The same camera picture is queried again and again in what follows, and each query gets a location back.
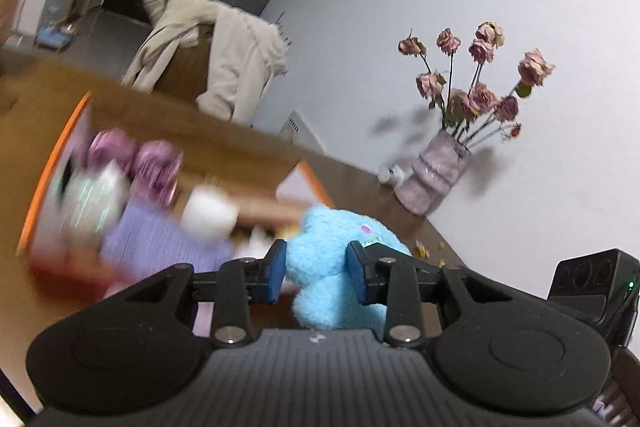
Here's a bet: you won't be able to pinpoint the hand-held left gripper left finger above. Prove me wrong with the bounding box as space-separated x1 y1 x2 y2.
107 238 288 349

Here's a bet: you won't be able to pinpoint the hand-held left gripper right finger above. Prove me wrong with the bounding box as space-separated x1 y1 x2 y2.
346 240 531 349

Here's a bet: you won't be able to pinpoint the light blue plush toy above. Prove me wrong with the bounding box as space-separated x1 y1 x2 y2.
284 202 414 331

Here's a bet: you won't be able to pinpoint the cardboard box with orange edges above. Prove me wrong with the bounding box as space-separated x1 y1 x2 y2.
17 89 337 308

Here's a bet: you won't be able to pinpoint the dried petal crumbs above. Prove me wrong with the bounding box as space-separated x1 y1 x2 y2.
414 239 451 268

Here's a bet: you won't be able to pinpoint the white fluffy item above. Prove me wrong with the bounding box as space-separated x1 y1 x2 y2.
179 186 239 241

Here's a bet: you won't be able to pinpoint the small white bottle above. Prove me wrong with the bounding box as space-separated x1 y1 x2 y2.
377 162 409 186

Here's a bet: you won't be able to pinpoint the lavender knitted cloth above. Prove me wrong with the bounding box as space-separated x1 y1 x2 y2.
99 196 237 279

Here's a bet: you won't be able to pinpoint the pink textured vase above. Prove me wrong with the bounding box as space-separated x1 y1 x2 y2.
393 129 474 217

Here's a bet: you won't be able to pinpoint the white and green plush toy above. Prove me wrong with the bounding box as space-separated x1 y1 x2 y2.
52 159 129 239

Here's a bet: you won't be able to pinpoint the dried pink roses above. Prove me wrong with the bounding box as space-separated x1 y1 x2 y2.
397 20 556 144

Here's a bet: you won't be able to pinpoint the wooden chair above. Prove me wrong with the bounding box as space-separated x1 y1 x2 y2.
159 24 217 100

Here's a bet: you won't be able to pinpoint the off-white jacket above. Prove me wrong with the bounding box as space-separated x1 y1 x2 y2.
122 0 217 93

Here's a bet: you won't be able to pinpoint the blue floor tray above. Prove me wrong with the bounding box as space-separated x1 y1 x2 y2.
34 24 71 53

